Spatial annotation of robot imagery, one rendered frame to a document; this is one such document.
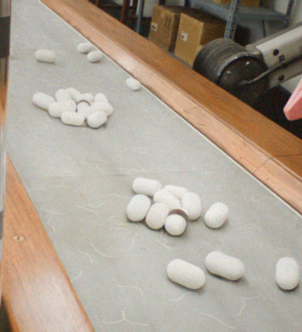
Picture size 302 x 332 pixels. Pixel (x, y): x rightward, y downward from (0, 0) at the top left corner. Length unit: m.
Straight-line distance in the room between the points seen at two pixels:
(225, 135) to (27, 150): 0.28
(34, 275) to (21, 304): 0.03
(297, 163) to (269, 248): 0.18
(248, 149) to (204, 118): 0.11
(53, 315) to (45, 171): 0.27
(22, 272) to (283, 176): 0.37
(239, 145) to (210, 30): 2.76
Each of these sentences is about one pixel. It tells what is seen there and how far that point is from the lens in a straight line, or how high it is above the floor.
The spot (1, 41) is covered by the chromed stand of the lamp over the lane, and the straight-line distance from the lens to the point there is 0.30.
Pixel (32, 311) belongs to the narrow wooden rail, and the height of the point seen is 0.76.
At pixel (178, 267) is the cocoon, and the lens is 0.47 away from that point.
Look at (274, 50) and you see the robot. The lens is 1.15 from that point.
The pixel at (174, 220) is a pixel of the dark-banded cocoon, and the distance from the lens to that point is 0.53.
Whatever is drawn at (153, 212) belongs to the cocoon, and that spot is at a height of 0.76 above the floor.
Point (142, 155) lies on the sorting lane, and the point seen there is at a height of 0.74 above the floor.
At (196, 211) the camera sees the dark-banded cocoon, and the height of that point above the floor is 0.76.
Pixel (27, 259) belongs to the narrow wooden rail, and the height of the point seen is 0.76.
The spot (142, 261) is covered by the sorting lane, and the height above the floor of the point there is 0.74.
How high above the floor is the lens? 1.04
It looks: 26 degrees down
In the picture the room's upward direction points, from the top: 9 degrees clockwise
